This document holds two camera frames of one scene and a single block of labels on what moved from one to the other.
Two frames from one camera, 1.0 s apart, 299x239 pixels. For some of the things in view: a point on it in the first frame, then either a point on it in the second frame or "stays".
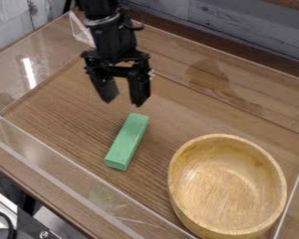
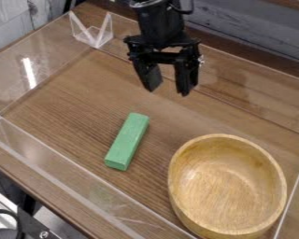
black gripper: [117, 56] → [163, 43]
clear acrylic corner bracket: [80, 30] stays
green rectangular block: [127, 141] stays
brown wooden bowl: [228, 185] stays
